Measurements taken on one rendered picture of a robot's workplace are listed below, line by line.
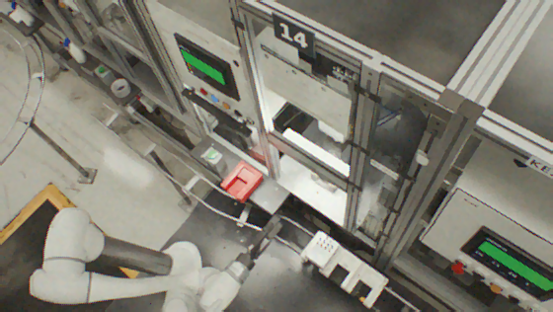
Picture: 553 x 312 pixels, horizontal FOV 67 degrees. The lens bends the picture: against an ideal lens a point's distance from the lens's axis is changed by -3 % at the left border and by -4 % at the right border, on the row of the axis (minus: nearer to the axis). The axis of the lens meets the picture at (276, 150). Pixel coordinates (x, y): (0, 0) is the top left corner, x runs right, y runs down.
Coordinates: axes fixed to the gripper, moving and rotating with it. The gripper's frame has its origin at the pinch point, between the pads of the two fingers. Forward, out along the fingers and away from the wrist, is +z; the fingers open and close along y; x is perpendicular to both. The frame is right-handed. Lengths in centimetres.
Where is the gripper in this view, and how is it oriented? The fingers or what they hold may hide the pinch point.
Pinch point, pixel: (275, 225)
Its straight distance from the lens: 174.6
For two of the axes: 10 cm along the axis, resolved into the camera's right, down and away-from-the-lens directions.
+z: 6.2, -7.2, 3.2
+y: -0.9, -4.7, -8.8
